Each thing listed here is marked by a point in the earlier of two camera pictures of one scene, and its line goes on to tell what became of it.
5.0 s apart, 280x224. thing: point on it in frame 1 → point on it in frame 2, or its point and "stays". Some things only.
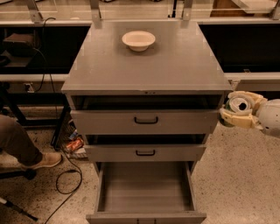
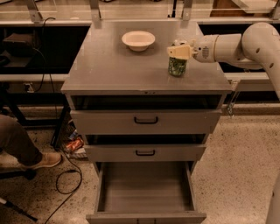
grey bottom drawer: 146,192 stays
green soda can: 222,119 → 177,66
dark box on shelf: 18,45 stays
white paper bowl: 138,40 stays
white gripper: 269,115 → 205,50
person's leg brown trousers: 14,140 stays
